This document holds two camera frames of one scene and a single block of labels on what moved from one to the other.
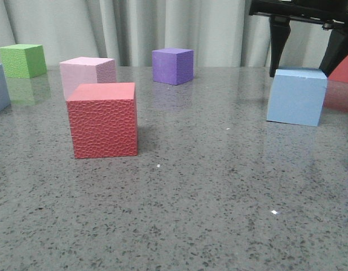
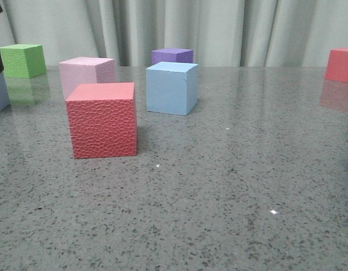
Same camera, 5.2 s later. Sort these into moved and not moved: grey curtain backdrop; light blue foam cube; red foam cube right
Moved: light blue foam cube
Not moved: red foam cube right; grey curtain backdrop
